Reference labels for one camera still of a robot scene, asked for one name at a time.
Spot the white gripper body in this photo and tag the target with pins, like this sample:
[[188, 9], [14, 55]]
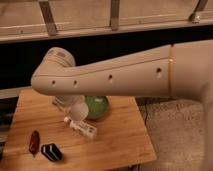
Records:
[[67, 101]]

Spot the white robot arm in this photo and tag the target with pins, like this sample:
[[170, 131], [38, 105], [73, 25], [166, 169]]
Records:
[[182, 70]]

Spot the white plastic bottle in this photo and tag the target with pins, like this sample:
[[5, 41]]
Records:
[[82, 127]]

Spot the green bowl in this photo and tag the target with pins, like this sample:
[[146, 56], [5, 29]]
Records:
[[98, 106]]

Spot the wooden board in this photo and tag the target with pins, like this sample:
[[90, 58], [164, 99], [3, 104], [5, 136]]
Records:
[[122, 137]]

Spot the metal window frame rail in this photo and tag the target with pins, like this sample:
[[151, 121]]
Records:
[[28, 20]]

